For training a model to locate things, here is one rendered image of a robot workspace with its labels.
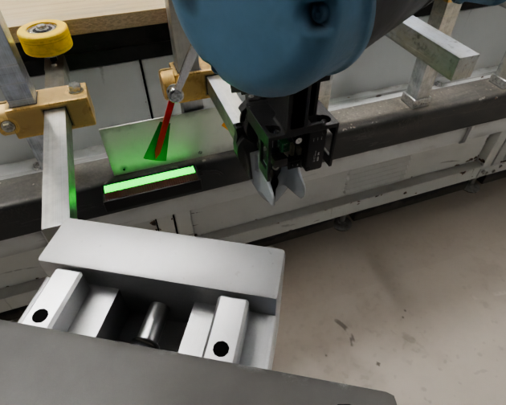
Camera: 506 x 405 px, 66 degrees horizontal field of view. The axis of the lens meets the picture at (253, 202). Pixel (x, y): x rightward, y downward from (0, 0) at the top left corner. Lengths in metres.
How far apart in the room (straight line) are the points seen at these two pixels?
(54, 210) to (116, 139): 0.25
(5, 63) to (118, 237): 0.45
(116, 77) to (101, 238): 0.68
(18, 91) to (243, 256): 0.51
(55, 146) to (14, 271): 0.78
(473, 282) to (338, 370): 0.60
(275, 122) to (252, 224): 0.98
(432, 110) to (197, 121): 0.53
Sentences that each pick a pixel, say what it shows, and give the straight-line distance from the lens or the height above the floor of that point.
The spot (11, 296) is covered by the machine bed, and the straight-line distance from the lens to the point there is 1.37.
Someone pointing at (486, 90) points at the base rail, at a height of 0.70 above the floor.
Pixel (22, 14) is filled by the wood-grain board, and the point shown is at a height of 0.90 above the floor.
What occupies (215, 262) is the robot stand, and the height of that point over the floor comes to 0.99.
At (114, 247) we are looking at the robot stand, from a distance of 0.23.
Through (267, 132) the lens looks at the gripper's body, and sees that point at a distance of 0.35.
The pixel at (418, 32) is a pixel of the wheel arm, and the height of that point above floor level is 0.96.
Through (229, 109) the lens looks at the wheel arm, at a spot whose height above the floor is 0.86.
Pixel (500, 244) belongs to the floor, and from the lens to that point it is 1.76.
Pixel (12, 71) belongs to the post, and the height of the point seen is 0.91.
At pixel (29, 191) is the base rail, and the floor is 0.70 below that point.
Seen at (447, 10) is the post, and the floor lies 0.90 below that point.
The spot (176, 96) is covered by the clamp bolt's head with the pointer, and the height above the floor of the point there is 0.85.
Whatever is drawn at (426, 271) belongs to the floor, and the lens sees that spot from 1.55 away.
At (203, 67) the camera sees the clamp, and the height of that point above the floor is 0.87.
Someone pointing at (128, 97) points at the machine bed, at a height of 0.72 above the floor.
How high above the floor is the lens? 1.17
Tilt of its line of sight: 46 degrees down
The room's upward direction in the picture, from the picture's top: straight up
